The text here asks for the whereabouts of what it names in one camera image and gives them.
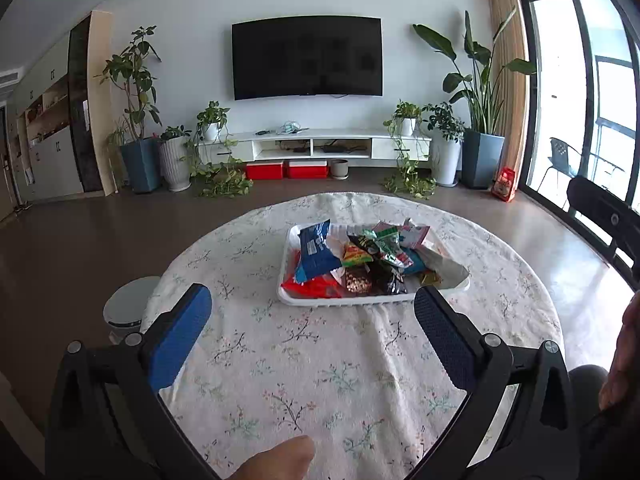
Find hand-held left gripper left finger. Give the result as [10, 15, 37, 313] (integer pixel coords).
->
[45, 283, 213, 480]

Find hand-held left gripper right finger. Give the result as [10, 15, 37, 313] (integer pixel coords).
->
[400, 285, 583, 480]

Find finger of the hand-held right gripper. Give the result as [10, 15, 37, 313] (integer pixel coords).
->
[567, 176, 640, 291]

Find black snack packet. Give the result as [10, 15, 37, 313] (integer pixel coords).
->
[370, 260, 406, 295]

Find white plastic tray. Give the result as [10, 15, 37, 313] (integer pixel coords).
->
[277, 222, 471, 307]

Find brown patterned snack packet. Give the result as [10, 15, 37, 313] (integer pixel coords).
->
[345, 267, 373, 296]

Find pink snack packet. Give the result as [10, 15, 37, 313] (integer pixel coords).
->
[400, 224, 432, 251]

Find green snack packet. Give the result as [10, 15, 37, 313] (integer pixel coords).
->
[372, 221, 413, 268]

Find dark blue snack packet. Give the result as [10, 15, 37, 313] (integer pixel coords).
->
[294, 219, 343, 283]

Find person's right hand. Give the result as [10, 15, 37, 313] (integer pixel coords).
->
[597, 291, 640, 411]

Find person's left hand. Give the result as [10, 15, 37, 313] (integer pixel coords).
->
[220, 435, 316, 480]

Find balcony table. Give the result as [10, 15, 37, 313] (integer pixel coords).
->
[582, 152, 626, 177]

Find black balcony chair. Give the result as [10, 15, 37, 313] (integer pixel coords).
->
[547, 137, 583, 196]

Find white round trash can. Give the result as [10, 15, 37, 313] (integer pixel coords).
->
[103, 276, 161, 346]

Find red bag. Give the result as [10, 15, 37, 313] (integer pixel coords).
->
[491, 166, 517, 203]

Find floral tablecloth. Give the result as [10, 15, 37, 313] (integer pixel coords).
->
[141, 191, 566, 480]

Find black framed glass door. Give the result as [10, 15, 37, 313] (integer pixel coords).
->
[517, 0, 640, 241]

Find broad-leaf plant in square blue pot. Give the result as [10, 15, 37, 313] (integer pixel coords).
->
[412, 7, 537, 190]

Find black fabric chair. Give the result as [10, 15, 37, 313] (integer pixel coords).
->
[569, 364, 611, 411]

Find bushy plant in tall white pot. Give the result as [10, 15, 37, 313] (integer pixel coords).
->
[422, 102, 466, 187]

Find plant in white ribbed pot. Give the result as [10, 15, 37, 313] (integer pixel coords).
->
[157, 126, 193, 192]

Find beige curtain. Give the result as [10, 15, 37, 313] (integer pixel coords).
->
[487, 0, 531, 191]

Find leafy tree in blue pot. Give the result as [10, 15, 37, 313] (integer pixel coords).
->
[95, 26, 163, 194]

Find red storage box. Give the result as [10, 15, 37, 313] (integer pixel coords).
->
[286, 160, 329, 179]
[245, 161, 286, 181]

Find white television stand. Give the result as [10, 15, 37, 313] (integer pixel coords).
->
[197, 129, 432, 166]

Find trailing pothos in white pot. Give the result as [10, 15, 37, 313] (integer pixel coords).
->
[382, 101, 436, 200]
[185, 101, 253, 198]

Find wooden wall cabinet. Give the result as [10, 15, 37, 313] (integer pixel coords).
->
[0, 12, 113, 221]

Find black wall television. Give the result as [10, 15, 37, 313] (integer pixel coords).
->
[231, 16, 384, 102]

